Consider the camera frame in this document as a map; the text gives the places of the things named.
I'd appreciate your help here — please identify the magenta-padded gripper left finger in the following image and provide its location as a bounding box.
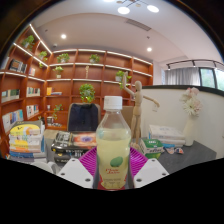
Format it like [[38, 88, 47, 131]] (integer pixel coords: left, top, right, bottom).
[[57, 146, 100, 190]]

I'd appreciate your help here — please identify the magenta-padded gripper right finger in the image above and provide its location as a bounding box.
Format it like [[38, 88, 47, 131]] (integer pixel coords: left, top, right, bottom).
[[127, 146, 170, 190]]

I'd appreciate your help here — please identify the clear bottle of yellow drink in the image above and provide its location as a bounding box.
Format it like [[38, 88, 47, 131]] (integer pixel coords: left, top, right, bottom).
[[95, 95, 132, 192]]

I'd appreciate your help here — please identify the green and white carton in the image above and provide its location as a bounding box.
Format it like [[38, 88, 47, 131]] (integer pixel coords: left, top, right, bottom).
[[139, 137, 165, 160]]

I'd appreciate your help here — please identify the stack of dark books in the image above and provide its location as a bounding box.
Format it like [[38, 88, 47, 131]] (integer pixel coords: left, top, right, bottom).
[[50, 130, 98, 163]]

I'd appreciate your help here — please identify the small colourful packet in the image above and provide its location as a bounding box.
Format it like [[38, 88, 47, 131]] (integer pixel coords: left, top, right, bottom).
[[165, 146, 185, 156]]

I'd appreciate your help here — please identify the stack of white paper packs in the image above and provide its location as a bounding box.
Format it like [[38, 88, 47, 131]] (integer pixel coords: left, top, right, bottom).
[[148, 124, 186, 148]]

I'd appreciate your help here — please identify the dark office chair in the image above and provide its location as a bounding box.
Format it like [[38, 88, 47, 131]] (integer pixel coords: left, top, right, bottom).
[[67, 102, 102, 133]]

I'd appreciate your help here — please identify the white vase with pale flowers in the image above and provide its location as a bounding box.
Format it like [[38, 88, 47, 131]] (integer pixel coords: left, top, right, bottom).
[[179, 87, 203, 147]]

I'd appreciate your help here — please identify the stack of colourful books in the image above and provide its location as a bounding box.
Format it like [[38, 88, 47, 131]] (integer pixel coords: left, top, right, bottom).
[[8, 120, 46, 158]]

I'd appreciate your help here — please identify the tan chair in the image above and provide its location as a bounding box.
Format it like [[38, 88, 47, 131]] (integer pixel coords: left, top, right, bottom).
[[121, 105, 134, 134]]

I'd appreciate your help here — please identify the wooden artist mannequin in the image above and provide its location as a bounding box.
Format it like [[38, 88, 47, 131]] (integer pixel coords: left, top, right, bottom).
[[121, 71, 161, 151]]

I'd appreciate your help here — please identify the orange wooden shelf unit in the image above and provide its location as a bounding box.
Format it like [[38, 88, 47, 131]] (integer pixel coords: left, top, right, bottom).
[[0, 23, 154, 158]]

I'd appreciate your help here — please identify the grey curtain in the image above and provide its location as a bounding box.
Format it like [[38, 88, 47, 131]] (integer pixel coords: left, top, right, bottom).
[[165, 67, 201, 87]]

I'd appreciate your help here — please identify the window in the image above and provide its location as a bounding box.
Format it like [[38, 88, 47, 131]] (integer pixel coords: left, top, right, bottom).
[[198, 67, 224, 92]]

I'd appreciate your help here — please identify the ceiling air vent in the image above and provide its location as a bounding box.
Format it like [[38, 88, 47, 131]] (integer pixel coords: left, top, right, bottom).
[[125, 18, 149, 32]]

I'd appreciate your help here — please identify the ceiling lamp with round bulbs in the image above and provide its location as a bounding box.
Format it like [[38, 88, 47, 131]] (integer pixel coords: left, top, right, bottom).
[[103, 0, 160, 15]]

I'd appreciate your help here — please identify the black track light rail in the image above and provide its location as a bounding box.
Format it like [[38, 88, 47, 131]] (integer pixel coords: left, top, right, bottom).
[[165, 59, 224, 71]]

